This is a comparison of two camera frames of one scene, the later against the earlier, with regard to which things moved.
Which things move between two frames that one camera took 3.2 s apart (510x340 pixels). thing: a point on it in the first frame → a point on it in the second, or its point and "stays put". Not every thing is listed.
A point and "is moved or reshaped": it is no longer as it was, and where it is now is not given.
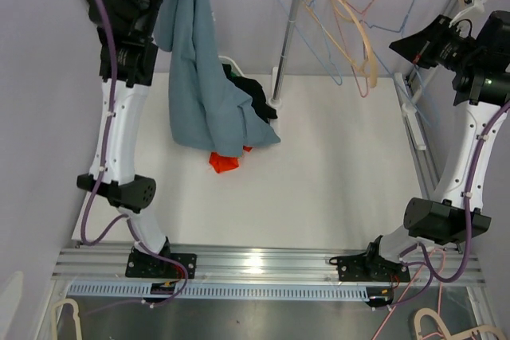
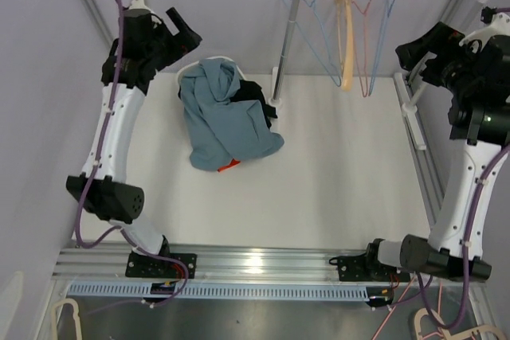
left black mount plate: (145, 265) stays put
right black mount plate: (370, 267) stays put
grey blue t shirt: (209, 110) is moved or reshaped
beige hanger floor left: (75, 314) stays put
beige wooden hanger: (371, 72) is moved or reshaped
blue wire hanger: (394, 28) → (382, 37)
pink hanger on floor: (406, 289) stays put
